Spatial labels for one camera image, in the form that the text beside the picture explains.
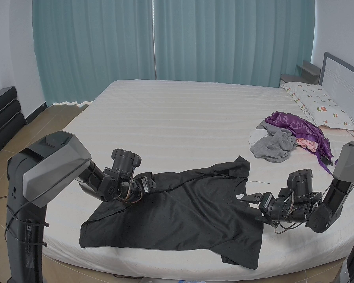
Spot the grey knitted garment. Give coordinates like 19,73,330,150
250,120,297,163

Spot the black T-shirt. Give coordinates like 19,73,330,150
79,156,270,270

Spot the pink garment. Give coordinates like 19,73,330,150
296,137,318,153

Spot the blue-green curtain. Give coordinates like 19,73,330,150
32,0,157,107
153,0,316,86

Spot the purple satin garment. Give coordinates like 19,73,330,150
264,111,334,175

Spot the bed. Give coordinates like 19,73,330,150
43,52,354,279

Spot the white printed pillow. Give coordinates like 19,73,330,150
280,81,354,130

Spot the black chest of drawers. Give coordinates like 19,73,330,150
0,86,26,158

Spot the grey bedside table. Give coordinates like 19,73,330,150
280,59,321,85

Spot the white garment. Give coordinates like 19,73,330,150
248,129,266,145

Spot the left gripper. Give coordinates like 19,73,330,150
121,172,158,203

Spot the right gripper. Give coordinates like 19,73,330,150
242,192,294,227

